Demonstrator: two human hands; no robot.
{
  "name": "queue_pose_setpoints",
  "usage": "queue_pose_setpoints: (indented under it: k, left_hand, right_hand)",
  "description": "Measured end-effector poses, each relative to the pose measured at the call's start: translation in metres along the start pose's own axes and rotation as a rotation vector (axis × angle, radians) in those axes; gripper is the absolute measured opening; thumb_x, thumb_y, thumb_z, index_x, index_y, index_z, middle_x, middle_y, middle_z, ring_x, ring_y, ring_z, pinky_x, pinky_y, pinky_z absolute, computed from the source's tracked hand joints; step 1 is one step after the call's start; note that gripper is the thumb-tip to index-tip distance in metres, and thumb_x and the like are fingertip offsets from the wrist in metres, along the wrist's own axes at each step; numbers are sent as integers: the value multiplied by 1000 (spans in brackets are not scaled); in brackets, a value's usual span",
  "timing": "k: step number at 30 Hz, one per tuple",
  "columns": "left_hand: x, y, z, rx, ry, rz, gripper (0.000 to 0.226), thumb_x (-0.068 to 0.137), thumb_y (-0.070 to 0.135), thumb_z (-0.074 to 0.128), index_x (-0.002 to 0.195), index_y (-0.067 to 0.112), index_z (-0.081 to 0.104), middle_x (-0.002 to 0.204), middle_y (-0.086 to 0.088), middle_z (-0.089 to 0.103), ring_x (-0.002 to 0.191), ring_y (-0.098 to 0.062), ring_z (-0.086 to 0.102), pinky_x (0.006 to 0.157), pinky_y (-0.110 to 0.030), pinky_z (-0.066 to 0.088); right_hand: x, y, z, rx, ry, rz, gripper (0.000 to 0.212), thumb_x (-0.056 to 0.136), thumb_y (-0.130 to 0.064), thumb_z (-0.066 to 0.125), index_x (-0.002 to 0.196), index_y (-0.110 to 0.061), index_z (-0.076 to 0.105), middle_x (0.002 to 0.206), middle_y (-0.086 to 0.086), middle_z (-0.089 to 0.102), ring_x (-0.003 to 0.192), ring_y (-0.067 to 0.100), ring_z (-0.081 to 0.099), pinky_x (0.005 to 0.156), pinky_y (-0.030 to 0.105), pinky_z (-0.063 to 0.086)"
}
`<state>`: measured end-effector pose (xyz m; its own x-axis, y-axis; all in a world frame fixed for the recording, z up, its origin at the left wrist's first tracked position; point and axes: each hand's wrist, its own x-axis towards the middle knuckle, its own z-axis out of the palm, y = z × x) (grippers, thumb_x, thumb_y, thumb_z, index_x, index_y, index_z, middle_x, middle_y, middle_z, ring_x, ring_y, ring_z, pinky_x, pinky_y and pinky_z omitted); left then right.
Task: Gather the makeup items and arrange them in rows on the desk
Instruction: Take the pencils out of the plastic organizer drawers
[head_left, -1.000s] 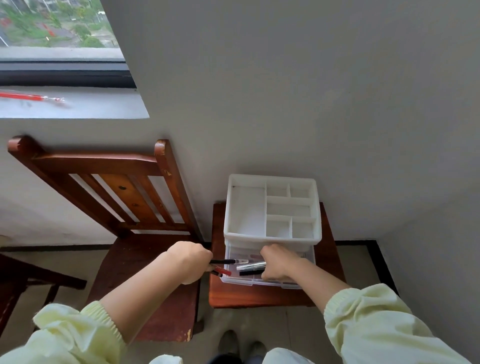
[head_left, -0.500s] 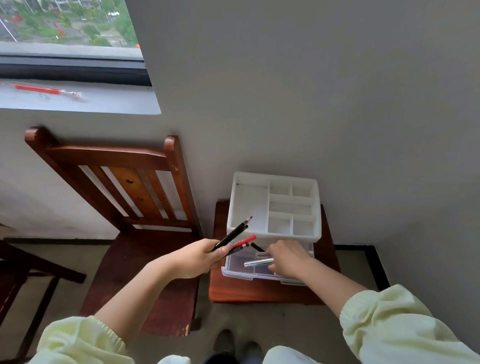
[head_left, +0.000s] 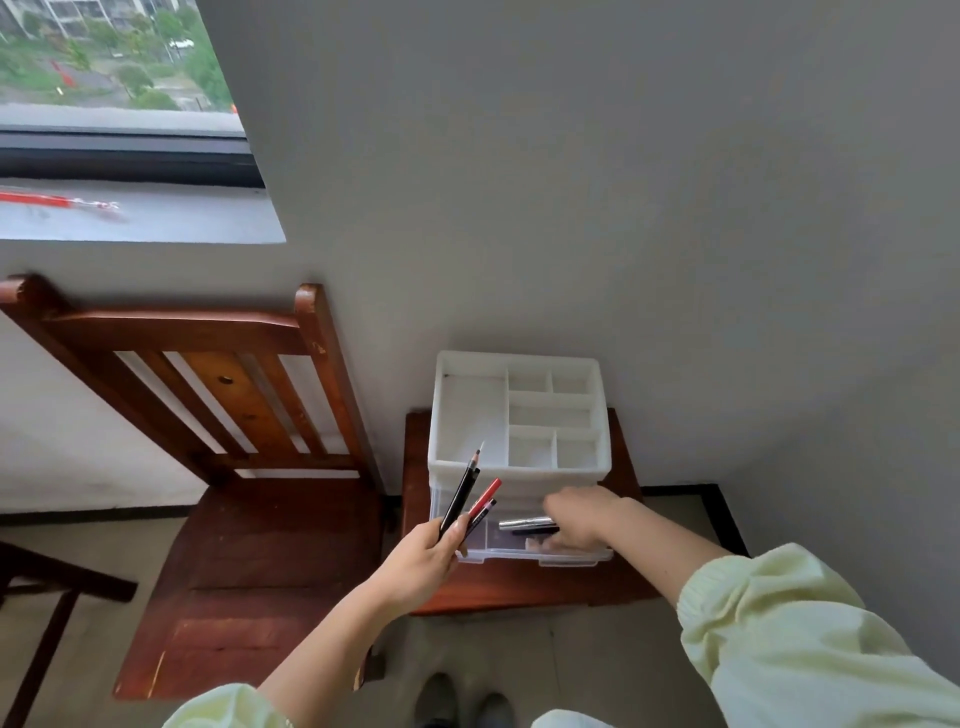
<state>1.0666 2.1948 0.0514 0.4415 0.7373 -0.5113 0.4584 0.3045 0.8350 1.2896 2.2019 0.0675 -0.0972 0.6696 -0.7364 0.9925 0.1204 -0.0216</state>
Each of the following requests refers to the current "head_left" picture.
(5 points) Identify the person's left hand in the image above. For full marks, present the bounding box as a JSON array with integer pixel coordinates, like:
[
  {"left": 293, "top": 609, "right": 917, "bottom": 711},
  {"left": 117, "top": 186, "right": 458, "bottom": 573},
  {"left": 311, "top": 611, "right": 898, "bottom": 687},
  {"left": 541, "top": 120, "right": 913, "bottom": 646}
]
[{"left": 367, "top": 514, "right": 470, "bottom": 617}]

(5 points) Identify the person's right hand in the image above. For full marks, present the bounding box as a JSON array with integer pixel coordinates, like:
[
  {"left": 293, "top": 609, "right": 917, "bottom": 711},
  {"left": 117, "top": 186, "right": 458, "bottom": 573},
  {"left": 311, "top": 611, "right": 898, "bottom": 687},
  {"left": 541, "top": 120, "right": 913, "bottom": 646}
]
[{"left": 540, "top": 483, "right": 624, "bottom": 554}]

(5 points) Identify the long black pencil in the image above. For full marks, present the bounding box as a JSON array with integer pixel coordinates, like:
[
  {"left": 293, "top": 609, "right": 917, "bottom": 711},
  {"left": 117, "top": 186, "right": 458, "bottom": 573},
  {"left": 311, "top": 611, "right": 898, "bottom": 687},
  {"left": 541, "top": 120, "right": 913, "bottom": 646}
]
[{"left": 438, "top": 447, "right": 483, "bottom": 536}]

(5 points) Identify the red lip pencil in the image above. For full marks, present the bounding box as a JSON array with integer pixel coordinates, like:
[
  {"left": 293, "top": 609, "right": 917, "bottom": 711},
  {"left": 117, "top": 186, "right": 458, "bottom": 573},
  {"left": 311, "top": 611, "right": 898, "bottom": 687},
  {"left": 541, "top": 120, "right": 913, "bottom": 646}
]
[{"left": 463, "top": 477, "right": 504, "bottom": 531}]

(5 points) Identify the white plastic drawer organizer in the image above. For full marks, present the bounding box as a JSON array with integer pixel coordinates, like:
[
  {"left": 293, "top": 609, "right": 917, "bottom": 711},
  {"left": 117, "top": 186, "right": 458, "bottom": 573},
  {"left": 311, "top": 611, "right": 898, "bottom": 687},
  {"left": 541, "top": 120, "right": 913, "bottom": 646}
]
[{"left": 427, "top": 351, "right": 617, "bottom": 567}]

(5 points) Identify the person's right forearm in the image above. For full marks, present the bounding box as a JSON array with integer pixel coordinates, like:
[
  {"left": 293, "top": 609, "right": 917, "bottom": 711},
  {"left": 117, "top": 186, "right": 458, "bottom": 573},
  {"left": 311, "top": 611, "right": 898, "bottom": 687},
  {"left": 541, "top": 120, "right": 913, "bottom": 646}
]
[{"left": 607, "top": 502, "right": 960, "bottom": 728}]

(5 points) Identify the person's left forearm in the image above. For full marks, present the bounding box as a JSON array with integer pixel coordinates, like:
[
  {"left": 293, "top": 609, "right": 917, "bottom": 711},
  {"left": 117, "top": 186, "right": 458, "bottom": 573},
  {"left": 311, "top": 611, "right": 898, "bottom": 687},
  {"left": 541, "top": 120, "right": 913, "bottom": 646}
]
[{"left": 162, "top": 577, "right": 437, "bottom": 728}]

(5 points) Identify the brown wooden cabinet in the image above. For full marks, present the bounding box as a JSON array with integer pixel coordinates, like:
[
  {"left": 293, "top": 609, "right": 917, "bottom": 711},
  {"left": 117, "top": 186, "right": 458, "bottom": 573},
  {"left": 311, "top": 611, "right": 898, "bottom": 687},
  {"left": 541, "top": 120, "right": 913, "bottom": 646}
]
[{"left": 397, "top": 408, "right": 654, "bottom": 617}]

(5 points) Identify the wooden slat-back chair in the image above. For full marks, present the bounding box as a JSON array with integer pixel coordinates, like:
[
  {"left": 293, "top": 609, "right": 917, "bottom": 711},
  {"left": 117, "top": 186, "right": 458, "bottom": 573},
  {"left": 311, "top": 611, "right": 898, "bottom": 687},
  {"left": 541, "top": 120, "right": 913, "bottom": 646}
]
[{"left": 0, "top": 274, "right": 384, "bottom": 702}]

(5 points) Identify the dark wooden chair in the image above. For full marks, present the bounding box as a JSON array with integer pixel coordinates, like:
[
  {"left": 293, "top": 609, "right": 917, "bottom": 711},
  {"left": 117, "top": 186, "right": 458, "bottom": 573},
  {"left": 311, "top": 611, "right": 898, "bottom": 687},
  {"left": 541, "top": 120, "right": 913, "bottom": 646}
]
[{"left": 0, "top": 540, "right": 140, "bottom": 728}]

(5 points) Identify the red pen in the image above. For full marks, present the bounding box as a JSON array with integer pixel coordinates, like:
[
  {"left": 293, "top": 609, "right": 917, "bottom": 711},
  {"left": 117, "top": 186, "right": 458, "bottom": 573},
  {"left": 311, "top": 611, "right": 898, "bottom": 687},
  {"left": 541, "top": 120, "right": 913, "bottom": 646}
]
[{"left": 0, "top": 190, "right": 122, "bottom": 216}]

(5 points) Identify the window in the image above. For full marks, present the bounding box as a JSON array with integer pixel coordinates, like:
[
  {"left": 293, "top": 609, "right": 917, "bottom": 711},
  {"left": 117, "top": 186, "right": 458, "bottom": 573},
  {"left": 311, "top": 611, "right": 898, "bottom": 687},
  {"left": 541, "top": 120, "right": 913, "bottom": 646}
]
[{"left": 0, "top": 0, "right": 287, "bottom": 245}]

